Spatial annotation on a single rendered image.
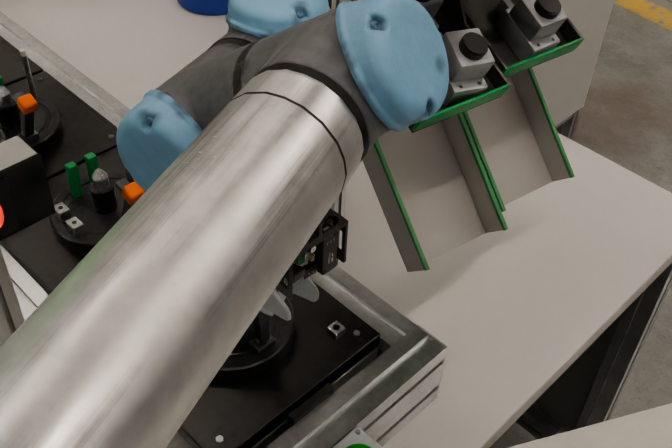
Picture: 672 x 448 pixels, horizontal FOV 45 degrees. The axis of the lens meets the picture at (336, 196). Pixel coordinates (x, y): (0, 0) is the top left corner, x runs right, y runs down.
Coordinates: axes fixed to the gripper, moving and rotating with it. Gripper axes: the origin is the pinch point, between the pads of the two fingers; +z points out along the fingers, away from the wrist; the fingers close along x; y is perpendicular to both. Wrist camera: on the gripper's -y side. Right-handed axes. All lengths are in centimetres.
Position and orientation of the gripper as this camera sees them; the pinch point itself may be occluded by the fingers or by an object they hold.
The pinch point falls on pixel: (268, 300)
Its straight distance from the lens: 84.1
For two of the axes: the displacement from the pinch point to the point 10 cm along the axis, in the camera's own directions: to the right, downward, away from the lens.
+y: 7.0, 4.9, -5.2
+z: -0.4, 7.5, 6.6
